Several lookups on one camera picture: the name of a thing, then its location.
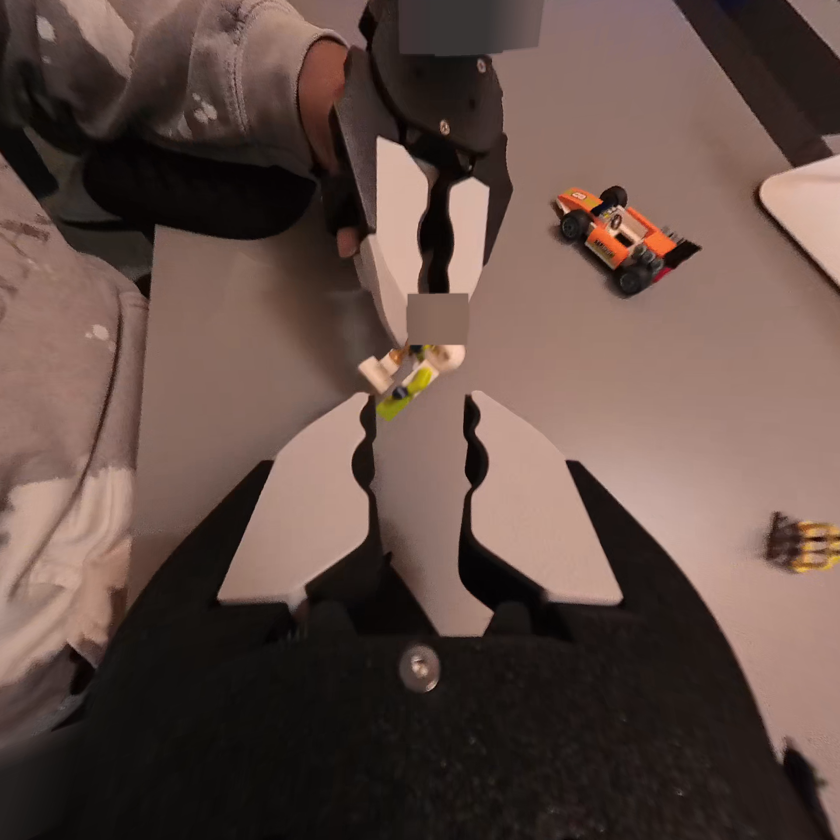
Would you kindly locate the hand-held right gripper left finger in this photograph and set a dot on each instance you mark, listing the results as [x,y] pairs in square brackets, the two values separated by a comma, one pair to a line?
[302,525]

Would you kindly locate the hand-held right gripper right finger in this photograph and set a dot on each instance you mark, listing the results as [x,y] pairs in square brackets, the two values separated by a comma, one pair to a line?
[545,525]

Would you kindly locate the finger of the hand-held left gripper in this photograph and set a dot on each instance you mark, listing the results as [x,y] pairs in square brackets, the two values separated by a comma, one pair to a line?
[394,223]
[470,236]

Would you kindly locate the green lego minifigure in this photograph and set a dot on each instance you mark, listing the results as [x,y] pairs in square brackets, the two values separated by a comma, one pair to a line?
[410,381]

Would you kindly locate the orange lego race car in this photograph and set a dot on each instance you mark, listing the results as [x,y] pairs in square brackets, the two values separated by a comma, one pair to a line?
[628,236]

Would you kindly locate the small yellow lego piece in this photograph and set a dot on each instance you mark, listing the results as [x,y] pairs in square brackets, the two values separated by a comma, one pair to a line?
[803,541]

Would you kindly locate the white booklet stand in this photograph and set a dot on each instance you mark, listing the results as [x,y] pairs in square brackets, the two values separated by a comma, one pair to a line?
[807,210]

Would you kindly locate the person's left forearm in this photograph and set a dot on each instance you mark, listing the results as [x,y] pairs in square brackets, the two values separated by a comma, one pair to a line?
[158,79]

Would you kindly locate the person's left hand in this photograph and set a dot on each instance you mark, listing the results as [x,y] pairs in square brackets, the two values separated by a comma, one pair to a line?
[322,105]

